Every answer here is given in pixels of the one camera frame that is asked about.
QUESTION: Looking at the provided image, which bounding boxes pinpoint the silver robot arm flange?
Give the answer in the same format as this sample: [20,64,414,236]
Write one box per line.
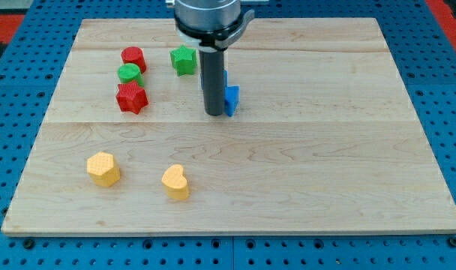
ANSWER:
[166,0,255,53]

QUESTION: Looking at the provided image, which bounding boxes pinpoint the blue triangle block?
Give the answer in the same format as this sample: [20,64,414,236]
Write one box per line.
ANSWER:
[224,85,239,117]

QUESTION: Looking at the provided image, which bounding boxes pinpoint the yellow heart block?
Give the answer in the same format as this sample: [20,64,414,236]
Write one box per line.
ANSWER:
[161,164,190,200]

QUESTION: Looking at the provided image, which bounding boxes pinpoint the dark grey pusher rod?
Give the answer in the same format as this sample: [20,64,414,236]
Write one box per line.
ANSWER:
[199,51,225,116]

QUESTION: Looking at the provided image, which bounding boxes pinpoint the green star block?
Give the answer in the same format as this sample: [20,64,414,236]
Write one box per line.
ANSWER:
[169,45,197,77]

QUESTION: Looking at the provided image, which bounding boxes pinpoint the wooden board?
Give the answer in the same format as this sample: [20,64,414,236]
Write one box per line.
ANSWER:
[1,18,456,237]

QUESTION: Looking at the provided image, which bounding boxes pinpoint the red star block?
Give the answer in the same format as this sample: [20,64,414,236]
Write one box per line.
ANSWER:
[115,80,149,115]

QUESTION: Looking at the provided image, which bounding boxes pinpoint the green cylinder block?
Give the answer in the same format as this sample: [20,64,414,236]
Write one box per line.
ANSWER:
[117,63,145,87]

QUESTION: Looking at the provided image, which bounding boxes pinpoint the red cylinder block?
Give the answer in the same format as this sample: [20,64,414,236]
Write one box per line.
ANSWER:
[121,46,147,74]

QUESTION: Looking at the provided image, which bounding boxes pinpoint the yellow hexagon block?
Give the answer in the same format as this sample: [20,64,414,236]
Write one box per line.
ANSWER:
[86,151,121,188]

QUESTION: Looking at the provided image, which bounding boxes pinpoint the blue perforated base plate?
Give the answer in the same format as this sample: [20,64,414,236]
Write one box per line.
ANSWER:
[0,0,456,269]

